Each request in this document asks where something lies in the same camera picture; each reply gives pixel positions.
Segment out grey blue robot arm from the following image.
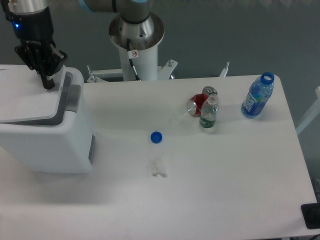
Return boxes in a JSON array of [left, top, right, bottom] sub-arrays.
[[0, 0, 164, 90]]

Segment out black device at edge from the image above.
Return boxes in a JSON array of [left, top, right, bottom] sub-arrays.
[[301, 203, 320, 230]]

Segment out blue bottle cap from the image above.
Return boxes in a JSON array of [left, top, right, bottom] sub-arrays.
[[150, 131, 163, 144]]

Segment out white frame at right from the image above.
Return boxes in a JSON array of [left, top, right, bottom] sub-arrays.
[[295, 86, 320, 135]]

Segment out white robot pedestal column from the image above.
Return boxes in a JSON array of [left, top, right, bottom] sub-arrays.
[[118, 46, 158, 82]]

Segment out white trash can lid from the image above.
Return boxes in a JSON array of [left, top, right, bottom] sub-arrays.
[[0, 64, 67, 124]]

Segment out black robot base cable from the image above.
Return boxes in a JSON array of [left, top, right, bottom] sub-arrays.
[[126, 37, 143, 82]]

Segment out white trash can body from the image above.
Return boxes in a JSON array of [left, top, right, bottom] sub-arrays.
[[0, 66, 96, 174]]

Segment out white pedestal foot bracket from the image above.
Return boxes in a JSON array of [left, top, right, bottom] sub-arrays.
[[86, 59, 178, 83]]

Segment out crushed red soda can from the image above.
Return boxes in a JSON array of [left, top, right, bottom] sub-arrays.
[[186, 86, 218, 117]]

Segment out clear green label bottle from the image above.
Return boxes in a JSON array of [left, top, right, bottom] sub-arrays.
[[199, 93, 219, 129]]

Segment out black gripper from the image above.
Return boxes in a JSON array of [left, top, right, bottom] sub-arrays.
[[5, 6, 68, 90]]

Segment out blue plastic drink bottle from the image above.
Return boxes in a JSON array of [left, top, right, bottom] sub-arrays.
[[241, 71, 275, 119]]

